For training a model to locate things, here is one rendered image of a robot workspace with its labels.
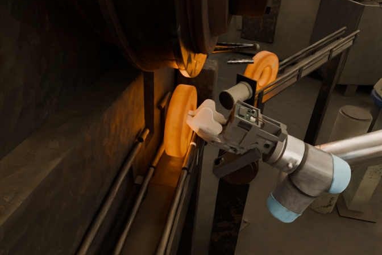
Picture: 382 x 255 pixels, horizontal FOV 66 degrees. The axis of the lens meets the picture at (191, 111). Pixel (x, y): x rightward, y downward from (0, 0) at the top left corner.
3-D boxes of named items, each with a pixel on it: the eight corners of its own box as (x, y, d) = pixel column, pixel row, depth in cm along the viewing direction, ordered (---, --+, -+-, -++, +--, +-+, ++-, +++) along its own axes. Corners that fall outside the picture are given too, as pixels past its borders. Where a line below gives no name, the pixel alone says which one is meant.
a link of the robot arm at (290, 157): (283, 158, 66) (286, 183, 59) (265, 150, 66) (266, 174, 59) (302, 133, 62) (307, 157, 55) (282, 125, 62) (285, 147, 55)
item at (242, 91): (218, 105, 90) (219, 88, 87) (236, 94, 95) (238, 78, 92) (233, 113, 87) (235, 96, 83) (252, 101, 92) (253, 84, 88)
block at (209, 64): (170, 142, 85) (173, 63, 73) (177, 127, 92) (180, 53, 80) (207, 148, 83) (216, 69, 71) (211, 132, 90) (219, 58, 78)
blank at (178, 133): (165, 96, 52) (183, 99, 52) (185, 75, 67) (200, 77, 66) (161, 169, 58) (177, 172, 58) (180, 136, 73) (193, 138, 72)
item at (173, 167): (149, 185, 57) (149, 182, 57) (173, 132, 73) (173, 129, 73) (186, 192, 56) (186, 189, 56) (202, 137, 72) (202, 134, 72)
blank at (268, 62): (249, 103, 101) (257, 107, 99) (236, 77, 89) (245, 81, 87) (274, 69, 104) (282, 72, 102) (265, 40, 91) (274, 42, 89)
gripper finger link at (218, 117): (191, 87, 61) (231, 105, 62) (181, 109, 65) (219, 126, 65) (188, 93, 59) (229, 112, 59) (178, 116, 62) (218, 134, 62)
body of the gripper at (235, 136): (235, 97, 61) (286, 121, 62) (218, 128, 66) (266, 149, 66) (232, 115, 55) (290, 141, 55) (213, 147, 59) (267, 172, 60)
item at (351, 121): (308, 211, 138) (344, 117, 112) (304, 192, 148) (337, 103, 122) (335, 216, 136) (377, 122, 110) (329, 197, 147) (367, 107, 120)
